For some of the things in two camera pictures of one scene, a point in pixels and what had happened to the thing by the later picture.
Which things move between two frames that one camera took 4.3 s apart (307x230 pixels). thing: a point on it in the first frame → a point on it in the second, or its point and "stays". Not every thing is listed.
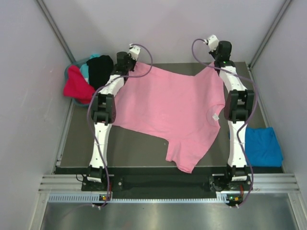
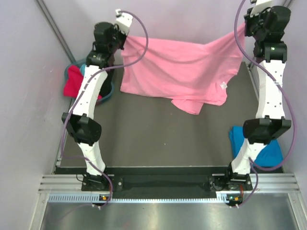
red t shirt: [77, 87] stays
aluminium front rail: [63, 183] stays
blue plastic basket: [77, 63] stays
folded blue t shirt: [262, 147] stays
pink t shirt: [182, 108] → [190, 73]
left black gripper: [134, 61] → [116, 28]
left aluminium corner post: [53, 25] stays
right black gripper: [212, 53] → [248, 19]
